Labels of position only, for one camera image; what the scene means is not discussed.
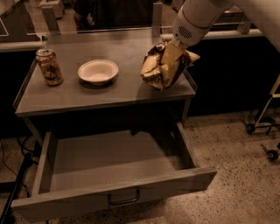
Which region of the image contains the black pole left floor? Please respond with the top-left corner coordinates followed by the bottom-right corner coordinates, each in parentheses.
top-left (0, 153), bottom-right (32, 224)

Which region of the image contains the open grey top drawer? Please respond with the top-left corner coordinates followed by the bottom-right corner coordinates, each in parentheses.
top-left (11, 123), bottom-right (217, 223)

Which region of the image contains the brown drink can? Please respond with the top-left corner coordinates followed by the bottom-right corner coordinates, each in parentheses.
top-left (36, 48), bottom-right (63, 87)

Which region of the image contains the white paper bowl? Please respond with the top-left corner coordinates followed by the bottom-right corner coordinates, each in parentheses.
top-left (78, 59), bottom-right (119, 86)

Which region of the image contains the white horizontal rail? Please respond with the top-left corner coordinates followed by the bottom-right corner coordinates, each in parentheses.
top-left (160, 25), bottom-right (263, 46)

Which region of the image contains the brown sea salt chip bag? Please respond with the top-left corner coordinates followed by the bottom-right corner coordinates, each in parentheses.
top-left (141, 42), bottom-right (200, 90)

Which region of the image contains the black drawer handle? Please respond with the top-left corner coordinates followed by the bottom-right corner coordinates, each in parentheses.
top-left (108, 189), bottom-right (140, 206)

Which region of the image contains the wheeled cart base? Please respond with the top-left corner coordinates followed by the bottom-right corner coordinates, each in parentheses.
top-left (245, 74), bottom-right (280, 162)

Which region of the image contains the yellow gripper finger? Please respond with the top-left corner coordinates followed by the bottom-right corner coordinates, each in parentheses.
top-left (161, 38), bottom-right (185, 65)

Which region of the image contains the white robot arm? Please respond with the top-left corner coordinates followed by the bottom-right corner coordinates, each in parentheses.
top-left (170, 0), bottom-right (280, 51)

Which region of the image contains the grey metal counter cabinet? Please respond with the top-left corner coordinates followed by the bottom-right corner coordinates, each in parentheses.
top-left (16, 28), bottom-right (195, 140)

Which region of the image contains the black floor cable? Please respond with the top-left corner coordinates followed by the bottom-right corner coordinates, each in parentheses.
top-left (0, 136), bottom-right (36, 195)

